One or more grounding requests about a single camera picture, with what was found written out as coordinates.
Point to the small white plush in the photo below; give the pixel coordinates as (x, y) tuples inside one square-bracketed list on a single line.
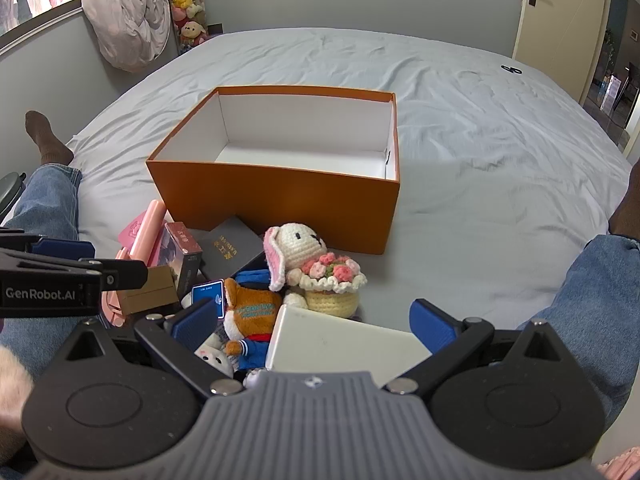
[(212, 355)]

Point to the fox plush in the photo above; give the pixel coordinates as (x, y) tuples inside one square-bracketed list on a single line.
[(255, 310)]

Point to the orange cardboard box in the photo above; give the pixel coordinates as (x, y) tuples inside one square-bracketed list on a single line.
[(280, 200)]

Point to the person's left leg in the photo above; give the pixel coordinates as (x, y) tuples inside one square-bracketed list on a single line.
[(50, 200)]

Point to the white flat box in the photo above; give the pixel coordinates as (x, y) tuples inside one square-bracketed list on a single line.
[(340, 345)]

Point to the person's right leg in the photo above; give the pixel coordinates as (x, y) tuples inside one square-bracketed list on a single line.
[(600, 300)]

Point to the hanging column of plush toys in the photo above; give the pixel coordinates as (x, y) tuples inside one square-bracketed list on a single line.
[(187, 0)]

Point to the blue card box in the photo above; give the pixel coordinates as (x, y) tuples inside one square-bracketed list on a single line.
[(207, 294)]

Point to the pink case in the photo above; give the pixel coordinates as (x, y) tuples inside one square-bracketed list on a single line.
[(129, 232)]

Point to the grey round stool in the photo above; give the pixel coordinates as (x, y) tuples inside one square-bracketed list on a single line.
[(10, 192)]

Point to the crochet bunny with flower basket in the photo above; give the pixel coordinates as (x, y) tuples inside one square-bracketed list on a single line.
[(300, 242)]

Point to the pink cloth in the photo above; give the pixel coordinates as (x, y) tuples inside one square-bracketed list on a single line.
[(620, 466)]

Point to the pink tube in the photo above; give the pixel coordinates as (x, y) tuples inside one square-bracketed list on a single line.
[(150, 230)]

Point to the cream door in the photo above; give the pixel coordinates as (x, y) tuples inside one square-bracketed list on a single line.
[(565, 20)]

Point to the dark box with gold print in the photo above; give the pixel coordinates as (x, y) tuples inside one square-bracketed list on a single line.
[(232, 252)]

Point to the bundled pale pink duvet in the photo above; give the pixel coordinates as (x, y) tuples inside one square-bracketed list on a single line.
[(125, 15)]

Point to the small brown box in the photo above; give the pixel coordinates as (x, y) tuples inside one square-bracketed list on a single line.
[(150, 295)]

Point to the small black object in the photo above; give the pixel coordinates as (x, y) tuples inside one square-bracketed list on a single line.
[(511, 68)]

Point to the person's leg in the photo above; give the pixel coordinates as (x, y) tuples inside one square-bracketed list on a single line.
[(50, 200), (600, 300)]

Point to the picture-print card box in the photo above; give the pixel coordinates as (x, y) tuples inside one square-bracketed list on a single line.
[(182, 260)]

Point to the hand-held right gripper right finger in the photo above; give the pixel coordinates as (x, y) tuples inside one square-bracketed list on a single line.
[(431, 322)]

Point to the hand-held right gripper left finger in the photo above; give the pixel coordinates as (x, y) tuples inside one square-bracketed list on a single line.
[(192, 322)]

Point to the brown sock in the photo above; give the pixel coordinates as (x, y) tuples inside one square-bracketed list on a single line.
[(627, 210), (47, 140)]

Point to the person's left forearm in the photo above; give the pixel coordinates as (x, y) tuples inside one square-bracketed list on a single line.
[(10, 400)]

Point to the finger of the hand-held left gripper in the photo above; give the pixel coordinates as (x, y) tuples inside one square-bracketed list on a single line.
[(65, 249), (125, 275)]

